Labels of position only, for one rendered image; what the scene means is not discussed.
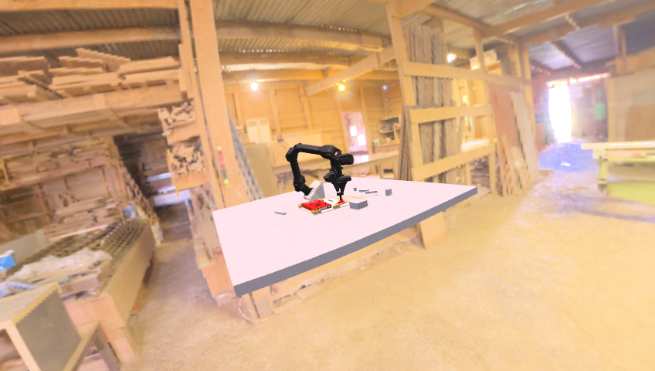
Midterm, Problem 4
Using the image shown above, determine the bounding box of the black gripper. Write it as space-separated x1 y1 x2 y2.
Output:
330 165 351 194

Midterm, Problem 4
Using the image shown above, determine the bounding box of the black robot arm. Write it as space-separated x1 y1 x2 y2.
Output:
285 143 354 196

